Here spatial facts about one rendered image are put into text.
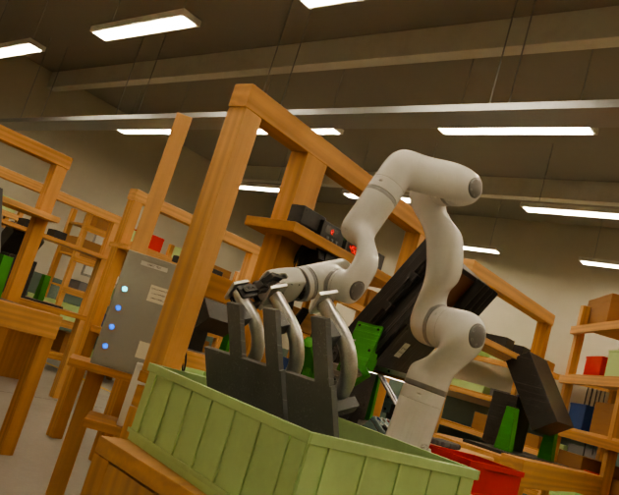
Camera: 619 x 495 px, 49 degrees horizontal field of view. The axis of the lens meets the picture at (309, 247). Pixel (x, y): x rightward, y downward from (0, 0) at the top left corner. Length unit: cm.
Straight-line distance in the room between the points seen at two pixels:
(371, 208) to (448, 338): 41
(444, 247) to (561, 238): 1066
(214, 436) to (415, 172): 86
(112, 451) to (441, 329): 90
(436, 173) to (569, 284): 1046
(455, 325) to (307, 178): 110
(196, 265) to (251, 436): 122
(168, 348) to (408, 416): 86
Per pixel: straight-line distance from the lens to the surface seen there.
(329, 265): 165
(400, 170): 175
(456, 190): 180
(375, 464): 118
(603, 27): 646
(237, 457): 123
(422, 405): 189
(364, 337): 264
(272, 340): 133
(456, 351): 186
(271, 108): 256
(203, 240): 236
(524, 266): 1256
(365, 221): 169
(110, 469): 151
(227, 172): 241
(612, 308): 644
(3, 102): 1263
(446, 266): 188
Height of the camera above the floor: 105
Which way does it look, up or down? 9 degrees up
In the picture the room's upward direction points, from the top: 17 degrees clockwise
